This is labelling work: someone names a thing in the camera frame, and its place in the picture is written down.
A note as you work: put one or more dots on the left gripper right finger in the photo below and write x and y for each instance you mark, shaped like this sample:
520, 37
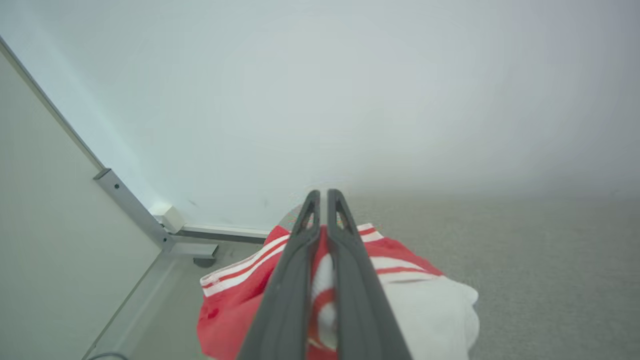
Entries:
360, 320

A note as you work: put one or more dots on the beige partition panel, metal frame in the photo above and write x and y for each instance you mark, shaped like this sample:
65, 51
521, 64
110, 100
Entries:
50, 225

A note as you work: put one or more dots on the red jersey with white sleeves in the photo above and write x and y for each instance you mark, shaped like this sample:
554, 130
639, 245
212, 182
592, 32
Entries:
235, 310

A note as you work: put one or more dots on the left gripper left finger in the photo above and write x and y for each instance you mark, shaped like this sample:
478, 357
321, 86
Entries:
285, 310

